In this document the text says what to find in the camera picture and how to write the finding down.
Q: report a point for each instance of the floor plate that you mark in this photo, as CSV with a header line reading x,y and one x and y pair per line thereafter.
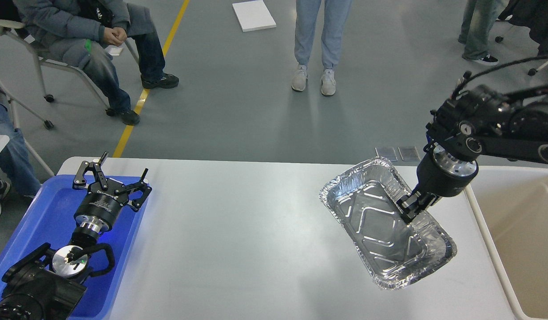
x,y
389,153
409,154

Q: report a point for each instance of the white flat box on floor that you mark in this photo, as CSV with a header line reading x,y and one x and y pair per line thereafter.
x,y
253,15

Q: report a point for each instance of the beige plastic bin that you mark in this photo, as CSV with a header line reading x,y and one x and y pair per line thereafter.
x,y
510,205

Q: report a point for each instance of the right floor plate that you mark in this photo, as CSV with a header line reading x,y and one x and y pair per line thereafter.
x,y
409,154

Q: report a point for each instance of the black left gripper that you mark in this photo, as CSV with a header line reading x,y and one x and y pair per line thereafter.
x,y
103,203

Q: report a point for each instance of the left floor plate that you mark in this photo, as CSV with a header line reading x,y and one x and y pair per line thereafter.
x,y
389,153

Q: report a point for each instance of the person in green-grey trousers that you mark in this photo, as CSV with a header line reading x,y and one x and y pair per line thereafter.
x,y
478,19

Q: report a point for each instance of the aluminium foil tray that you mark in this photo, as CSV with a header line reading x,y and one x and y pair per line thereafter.
x,y
396,254

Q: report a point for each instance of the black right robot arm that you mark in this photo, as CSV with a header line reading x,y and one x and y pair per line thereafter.
x,y
476,122

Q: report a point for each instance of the person in grey puffer jacket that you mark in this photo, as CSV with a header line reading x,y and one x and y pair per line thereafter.
x,y
77,32

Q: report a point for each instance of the white chair on castors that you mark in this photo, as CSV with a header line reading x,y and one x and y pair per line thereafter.
x,y
43,57

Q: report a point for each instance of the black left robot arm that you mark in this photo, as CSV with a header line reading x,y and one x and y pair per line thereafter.
x,y
66,259

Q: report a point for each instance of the chair with dark coat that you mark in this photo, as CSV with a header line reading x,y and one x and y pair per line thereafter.
x,y
532,14

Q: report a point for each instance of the person in jeans at left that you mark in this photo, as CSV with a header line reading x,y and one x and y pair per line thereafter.
x,y
14,161

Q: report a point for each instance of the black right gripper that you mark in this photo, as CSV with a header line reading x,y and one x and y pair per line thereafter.
x,y
440,175

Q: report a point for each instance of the blue plastic tray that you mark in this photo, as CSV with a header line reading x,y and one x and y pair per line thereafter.
x,y
50,219

